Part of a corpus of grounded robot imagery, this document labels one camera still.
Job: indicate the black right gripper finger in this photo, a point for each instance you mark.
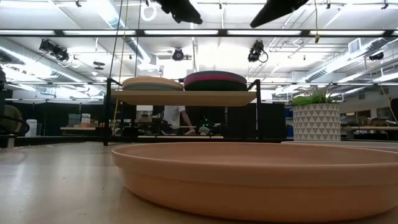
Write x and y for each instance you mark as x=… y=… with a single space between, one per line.
x=273 y=11

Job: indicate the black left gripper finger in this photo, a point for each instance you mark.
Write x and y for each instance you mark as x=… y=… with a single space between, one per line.
x=183 y=14

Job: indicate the magenta plate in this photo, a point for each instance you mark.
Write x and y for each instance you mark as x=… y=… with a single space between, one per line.
x=214 y=78

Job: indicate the pale pink plate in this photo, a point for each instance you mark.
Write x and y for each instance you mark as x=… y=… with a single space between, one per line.
x=149 y=81

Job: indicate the tan plate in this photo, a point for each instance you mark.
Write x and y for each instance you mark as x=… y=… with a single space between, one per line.
x=248 y=183

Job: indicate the black ceiling spotlight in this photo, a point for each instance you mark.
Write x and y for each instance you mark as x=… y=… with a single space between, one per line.
x=376 y=56
x=56 y=51
x=178 y=54
x=255 y=51

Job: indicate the person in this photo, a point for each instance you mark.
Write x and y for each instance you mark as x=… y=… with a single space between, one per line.
x=172 y=115

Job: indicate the small green background plant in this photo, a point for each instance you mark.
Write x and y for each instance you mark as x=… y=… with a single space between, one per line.
x=204 y=128

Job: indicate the succulent in patterned white pot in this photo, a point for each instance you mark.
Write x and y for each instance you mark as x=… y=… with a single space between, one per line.
x=316 y=123

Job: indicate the white plastic container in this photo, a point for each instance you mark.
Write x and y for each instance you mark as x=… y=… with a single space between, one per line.
x=31 y=128

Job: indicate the wooden shelf with black frame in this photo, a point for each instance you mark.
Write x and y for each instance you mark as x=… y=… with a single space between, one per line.
x=186 y=98

